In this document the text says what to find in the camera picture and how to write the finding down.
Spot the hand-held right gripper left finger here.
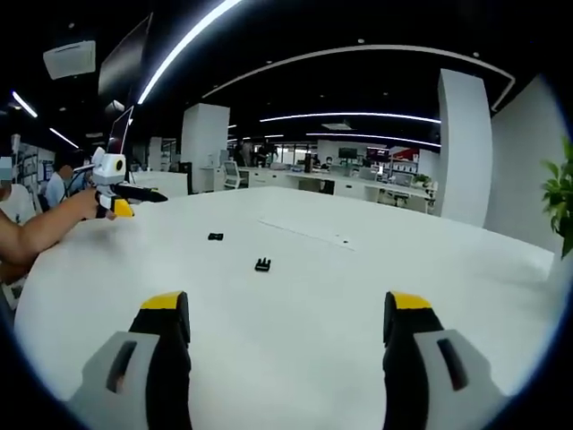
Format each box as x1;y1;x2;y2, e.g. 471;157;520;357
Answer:
66;290;193;430

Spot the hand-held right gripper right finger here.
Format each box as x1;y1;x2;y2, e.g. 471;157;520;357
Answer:
382;290;511;430

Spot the person's left hand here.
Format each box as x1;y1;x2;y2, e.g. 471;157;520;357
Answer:
79;187;118;222

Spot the tilted computer monitor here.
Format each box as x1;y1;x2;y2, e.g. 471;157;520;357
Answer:
107;105;136;154

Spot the white office chair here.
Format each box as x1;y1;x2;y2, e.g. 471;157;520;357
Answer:
222;160;250;191

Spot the dark hanging ceiling panel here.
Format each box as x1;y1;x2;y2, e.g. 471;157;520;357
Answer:
97;12;155;109

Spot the white ceiling air conditioner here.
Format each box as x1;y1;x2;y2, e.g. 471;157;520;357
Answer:
42;39;98;82

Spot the long ceiling light strip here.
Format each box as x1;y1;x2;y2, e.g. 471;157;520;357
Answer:
135;0;244;106

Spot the long white office counter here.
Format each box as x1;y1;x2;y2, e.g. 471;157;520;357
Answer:
236;165;439;215

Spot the green leafy potted plant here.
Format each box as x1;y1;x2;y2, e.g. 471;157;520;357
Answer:
539;136;573;261

